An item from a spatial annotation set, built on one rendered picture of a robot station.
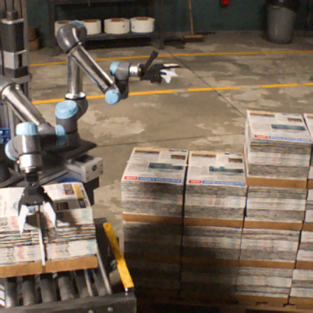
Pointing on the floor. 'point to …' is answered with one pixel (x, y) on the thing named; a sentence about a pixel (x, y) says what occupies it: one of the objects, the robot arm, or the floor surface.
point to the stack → (246, 286)
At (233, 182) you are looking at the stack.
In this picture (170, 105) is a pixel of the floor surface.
